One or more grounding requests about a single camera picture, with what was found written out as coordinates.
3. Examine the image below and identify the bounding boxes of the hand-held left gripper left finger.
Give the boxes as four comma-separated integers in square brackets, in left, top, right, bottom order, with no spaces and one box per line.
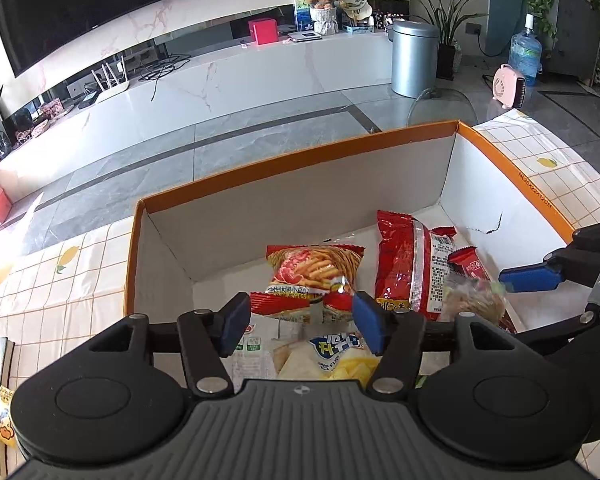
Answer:
[87,291,252,395]

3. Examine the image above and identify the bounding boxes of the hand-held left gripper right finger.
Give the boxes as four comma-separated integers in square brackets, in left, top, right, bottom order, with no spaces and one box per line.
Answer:
[352,291,520,395]

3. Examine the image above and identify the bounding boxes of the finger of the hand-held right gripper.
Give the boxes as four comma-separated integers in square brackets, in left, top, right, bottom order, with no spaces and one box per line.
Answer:
[498,219,600,295]
[510,305,600,356]

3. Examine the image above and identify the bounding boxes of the white green-label snack packet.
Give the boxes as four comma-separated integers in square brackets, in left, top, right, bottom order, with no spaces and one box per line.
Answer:
[230,315,281,393]

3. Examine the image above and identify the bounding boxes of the yellow chips packet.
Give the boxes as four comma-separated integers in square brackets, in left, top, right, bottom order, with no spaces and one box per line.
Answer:
[277,332,381,382]

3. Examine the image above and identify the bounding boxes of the clear packet of green-brown snack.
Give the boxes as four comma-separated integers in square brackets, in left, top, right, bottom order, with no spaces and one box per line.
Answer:
[437,277,507,324]

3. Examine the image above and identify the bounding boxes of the red-label brown snack wrapper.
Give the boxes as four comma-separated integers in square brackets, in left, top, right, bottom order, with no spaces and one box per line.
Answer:
[447,246,496,283]

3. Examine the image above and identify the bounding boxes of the large red snack bag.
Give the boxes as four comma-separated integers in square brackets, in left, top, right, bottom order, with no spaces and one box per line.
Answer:
[374,210,458,322]

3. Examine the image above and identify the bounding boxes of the red fries snack packet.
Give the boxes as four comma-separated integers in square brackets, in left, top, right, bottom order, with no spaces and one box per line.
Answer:
[250,244,367,325]

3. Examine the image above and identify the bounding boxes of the orange cardboard box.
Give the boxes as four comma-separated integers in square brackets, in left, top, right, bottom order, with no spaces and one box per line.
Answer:
[124,119,578,341]

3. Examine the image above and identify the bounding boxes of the clear plastic chair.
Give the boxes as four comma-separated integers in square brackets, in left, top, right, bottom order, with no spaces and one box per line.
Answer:
[406,87,477,128]

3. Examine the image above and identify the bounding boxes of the pink space heater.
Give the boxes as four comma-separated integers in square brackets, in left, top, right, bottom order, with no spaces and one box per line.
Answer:
[492,63,527,110]

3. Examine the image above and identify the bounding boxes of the blue water jug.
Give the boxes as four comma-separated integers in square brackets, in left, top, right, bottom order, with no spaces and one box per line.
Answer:
[508,14,543,86]

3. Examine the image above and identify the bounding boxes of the potted long-leaf plant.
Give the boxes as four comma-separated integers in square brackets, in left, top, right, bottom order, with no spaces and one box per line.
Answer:
[397,0,491,81]

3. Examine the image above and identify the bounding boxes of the white marble media console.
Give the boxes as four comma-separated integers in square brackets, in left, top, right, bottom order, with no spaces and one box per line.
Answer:
[0,30,406,211]

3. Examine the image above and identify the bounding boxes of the silver trash can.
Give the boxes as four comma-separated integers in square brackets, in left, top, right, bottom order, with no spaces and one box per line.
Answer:
[390,19,439,98]

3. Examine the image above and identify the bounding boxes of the grey cabinet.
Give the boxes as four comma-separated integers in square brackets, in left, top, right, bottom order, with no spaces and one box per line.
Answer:
[545,0,600,81]

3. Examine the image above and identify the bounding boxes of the yellow cartoon packet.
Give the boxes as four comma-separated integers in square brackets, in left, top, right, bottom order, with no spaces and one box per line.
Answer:
[0,385,19,449]

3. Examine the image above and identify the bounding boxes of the white router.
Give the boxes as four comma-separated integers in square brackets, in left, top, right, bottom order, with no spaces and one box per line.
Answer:
[91,55,131,106]

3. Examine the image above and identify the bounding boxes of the pink box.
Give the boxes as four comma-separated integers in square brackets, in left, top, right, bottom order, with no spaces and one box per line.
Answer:
[248,17,279,46]

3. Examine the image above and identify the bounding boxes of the teddy bear bouquet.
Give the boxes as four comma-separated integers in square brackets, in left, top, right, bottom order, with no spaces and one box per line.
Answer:
[307,0,348,36]

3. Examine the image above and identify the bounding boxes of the black cable bundle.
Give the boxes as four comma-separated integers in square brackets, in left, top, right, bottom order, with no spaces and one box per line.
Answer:
[139,54,192,102]

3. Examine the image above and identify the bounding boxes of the blue picture frame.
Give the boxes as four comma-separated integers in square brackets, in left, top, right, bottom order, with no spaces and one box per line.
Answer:
[292,0,321,31]

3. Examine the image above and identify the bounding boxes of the black wall television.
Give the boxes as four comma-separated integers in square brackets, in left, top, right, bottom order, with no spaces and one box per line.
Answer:
[0,0,208,78]

